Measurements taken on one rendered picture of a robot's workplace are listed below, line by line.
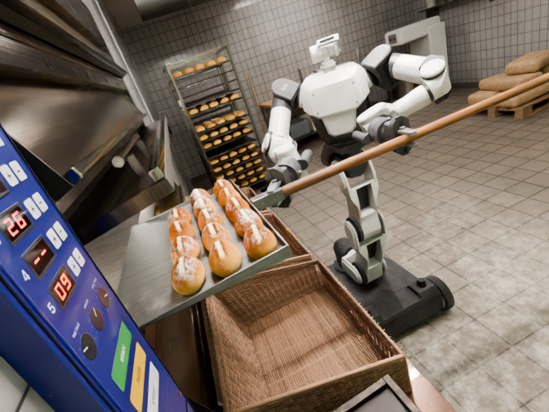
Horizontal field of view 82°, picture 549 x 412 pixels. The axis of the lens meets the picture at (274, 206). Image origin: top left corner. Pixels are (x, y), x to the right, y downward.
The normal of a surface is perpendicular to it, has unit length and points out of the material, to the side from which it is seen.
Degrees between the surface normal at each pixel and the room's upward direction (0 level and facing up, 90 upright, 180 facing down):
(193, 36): 90
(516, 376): 0
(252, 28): 90
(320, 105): 90
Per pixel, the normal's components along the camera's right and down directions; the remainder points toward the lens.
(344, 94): -0.15, 0.47
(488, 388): -0.30, -0.86
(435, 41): 0.32, 0.31
